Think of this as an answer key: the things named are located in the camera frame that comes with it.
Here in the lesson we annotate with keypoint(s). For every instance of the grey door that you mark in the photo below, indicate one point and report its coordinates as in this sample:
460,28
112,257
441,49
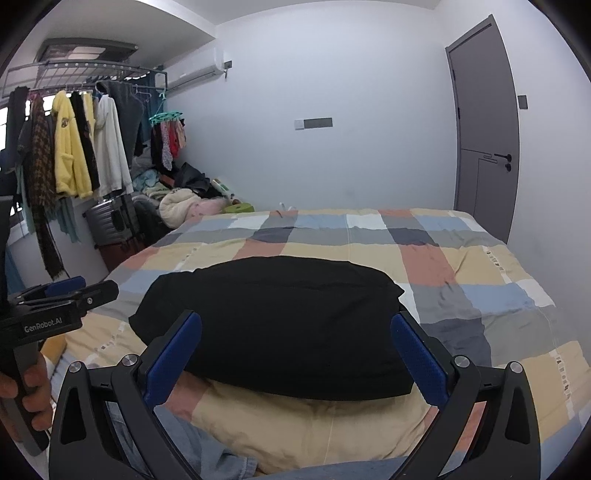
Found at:
485,115

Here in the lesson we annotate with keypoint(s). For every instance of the light teal scarf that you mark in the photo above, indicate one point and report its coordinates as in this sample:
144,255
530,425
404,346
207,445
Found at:
64,217

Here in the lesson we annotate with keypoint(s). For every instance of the person's left hand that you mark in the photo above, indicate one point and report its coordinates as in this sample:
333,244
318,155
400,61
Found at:
39,392

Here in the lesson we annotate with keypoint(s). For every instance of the checkered blanket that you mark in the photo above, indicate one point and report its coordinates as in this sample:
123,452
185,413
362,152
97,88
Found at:
461,277

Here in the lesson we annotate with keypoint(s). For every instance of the red hanging garment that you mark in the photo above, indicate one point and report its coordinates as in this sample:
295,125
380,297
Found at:
174,138

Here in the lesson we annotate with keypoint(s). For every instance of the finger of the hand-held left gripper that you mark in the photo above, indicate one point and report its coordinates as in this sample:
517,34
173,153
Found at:
99,293
64,285

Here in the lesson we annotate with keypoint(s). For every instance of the black hanging garment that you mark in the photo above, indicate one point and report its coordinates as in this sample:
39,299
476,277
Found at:
87,138

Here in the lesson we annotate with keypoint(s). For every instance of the ceiling light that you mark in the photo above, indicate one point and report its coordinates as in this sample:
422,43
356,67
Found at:
87,50

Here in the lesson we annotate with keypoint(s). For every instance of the black bag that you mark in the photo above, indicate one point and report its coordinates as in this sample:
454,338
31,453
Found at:
150,219

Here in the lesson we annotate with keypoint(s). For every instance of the black jacket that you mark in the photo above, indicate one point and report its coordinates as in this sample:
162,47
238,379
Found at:
191,180

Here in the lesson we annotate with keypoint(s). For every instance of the white hoodie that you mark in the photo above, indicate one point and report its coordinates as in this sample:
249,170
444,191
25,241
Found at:
113,152

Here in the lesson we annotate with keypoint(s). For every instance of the white air conditioner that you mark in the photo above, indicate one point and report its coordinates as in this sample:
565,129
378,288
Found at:
194,71

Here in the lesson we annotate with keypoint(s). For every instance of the grey wall panel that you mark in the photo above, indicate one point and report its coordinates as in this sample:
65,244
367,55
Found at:
316,123

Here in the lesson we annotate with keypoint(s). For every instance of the dark hanging jacket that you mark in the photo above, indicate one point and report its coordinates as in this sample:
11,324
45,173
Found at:
21,120

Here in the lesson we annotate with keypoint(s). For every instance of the grey hanging sweater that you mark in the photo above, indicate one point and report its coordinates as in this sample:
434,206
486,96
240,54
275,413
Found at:
127,110

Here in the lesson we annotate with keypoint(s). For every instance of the grey suitcase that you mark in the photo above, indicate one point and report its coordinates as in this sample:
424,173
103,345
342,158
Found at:
108,221

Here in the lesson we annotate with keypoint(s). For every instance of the cream fluffy coat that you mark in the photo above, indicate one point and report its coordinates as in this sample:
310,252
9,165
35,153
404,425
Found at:
178,207

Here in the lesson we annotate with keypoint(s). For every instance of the dark red suitcase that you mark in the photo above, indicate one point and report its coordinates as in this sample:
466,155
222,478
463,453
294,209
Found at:
120,256

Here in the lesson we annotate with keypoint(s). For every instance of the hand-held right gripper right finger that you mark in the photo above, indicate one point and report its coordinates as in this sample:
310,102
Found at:
418,357

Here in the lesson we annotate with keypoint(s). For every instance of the white green box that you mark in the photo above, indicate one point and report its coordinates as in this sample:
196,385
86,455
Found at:
222,188

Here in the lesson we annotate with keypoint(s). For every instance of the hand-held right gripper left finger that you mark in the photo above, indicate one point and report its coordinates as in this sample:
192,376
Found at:
173,355

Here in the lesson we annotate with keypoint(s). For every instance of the yellow hoodie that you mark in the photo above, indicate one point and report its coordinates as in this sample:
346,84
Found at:
69,152

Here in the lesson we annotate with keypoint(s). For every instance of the teal clip hanger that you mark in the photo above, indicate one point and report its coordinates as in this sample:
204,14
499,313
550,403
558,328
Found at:
166,116

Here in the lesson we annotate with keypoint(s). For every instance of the black garment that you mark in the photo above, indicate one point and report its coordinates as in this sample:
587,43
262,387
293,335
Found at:
277,314
87,138

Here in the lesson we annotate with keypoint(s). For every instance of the person's blue jeans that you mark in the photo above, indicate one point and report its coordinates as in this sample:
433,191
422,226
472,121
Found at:
207,454

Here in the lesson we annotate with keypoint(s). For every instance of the pile of light clothes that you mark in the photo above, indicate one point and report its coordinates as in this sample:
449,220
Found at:
150,182

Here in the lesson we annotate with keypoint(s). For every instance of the small grey wall switch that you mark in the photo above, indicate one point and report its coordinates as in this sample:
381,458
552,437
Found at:
522,102

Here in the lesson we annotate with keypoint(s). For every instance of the green flat item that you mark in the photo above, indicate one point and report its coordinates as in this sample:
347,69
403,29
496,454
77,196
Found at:
239,207

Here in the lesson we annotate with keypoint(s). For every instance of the pink garment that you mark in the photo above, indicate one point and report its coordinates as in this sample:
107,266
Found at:
210,207

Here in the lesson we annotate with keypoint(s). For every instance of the metal clothes rack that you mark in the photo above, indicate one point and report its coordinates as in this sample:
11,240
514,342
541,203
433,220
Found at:
92,71

